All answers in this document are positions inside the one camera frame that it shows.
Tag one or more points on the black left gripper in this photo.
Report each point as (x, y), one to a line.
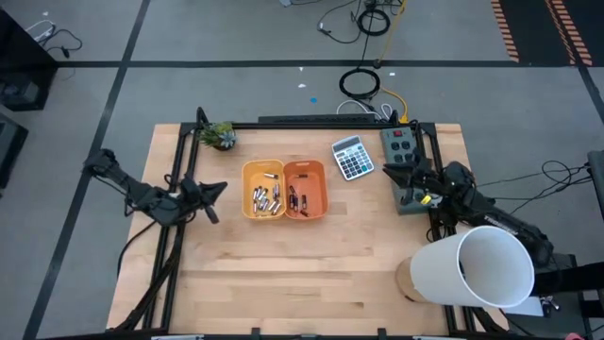
(193, 196)

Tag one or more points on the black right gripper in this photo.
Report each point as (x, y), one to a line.
(436, 184)

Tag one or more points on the yellow plastic bin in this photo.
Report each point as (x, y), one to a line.
(250, 179)

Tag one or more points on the orange plastic bin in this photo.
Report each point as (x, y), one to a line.
(315, 189)

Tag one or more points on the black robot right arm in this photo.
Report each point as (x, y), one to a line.
(500, 219)

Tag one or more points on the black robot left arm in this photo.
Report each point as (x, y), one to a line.
(141, 196)

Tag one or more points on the grey power strip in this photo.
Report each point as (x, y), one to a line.
(398, 144)

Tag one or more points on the grey desk calculator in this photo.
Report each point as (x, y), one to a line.
(353, 158)

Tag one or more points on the small potted succulent plant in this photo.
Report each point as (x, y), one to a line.
(219, 136)

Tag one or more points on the long black flat bar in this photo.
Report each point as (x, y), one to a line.
(316, 119)

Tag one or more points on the round wooden lamp base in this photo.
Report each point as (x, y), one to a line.
(403, 281)

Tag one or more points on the small metal clamp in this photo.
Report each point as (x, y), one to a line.
(549, 302)

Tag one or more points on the black beam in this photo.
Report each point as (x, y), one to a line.
(571, 279)

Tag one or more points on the black orange-striped mat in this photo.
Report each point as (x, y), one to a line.
(533, 23)

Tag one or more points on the black box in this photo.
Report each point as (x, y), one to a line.
(9, 146)

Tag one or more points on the black cabinet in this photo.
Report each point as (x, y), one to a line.
(19, 52)

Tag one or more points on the black aluminium table frame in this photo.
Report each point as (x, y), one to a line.
(283, 126)

